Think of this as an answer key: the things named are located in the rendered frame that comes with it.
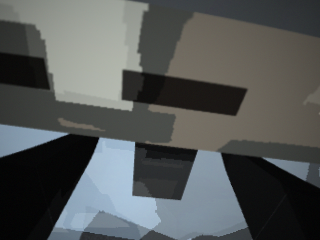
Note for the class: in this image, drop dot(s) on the black two-prong plug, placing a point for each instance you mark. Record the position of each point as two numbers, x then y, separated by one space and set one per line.
161 171

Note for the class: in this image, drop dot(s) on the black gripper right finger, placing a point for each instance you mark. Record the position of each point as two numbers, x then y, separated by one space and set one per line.
276 204

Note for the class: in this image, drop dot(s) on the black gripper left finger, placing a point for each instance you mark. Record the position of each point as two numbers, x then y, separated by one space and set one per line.
36 184

